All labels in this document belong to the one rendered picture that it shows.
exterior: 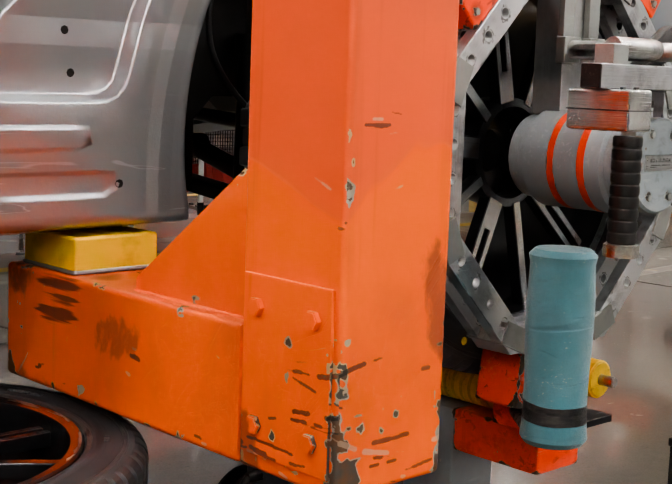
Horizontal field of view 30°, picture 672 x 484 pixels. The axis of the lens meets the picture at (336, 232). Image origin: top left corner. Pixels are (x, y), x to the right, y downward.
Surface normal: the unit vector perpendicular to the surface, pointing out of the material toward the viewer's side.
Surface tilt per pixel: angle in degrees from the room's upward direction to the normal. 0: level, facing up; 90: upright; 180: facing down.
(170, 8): 90
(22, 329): 90
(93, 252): 90
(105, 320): 90
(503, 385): 80
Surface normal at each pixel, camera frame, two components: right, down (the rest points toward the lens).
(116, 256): 0.69, 0.11
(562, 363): -0.03, 0.17
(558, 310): -0.25, 0.07
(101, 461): 0.04, -0.99
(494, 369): -0.71, -0.11
